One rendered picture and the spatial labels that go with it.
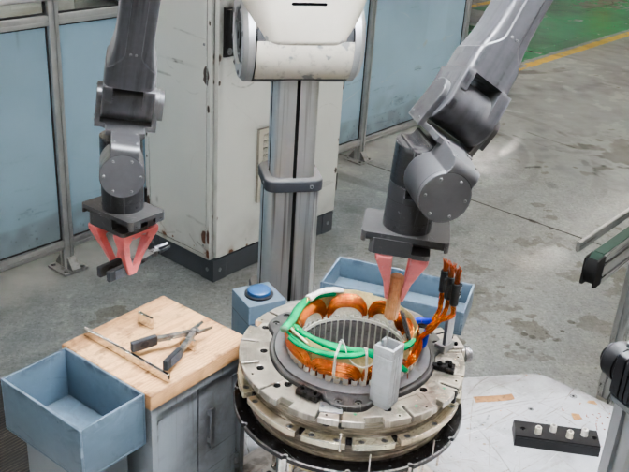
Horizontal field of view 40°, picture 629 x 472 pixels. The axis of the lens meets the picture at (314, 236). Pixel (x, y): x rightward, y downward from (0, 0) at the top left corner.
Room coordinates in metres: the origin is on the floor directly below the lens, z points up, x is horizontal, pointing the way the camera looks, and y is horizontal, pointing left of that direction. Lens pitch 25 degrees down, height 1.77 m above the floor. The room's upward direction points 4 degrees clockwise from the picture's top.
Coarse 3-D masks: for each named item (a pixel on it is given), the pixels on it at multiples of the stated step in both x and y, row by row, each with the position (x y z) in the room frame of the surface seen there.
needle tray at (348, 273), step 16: (336, 272) 1.37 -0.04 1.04; (352, 272) 1.39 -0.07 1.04; (368, 272) 1.38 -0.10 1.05; (400, 272) 1.36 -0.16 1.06; (352, 288) 1.28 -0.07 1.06; (368, 288) 1.36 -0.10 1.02; (416, 288) 1.35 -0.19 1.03; (432, 288) 1.34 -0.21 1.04; (464, 288) 1.33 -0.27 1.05; (400, 304) 1.25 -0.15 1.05; (416, 304) 1.25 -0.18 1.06; (432, 304) 1.31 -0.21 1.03; (464, 304) 1.32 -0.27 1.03; (464, 320) 1.25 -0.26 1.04
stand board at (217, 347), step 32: (128, 320) 1.13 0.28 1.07; (160, 320) 1.14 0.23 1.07; (192, 320) 1.14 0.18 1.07; (96, 352) 1.04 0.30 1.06; (160, 352) 1.05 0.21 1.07; (192, 352) 1.06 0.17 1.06; (224, 352) 1.06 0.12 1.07; (128, 384) 0.97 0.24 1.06; (160, 384) 0.97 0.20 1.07; (192, 384) 1.01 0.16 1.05
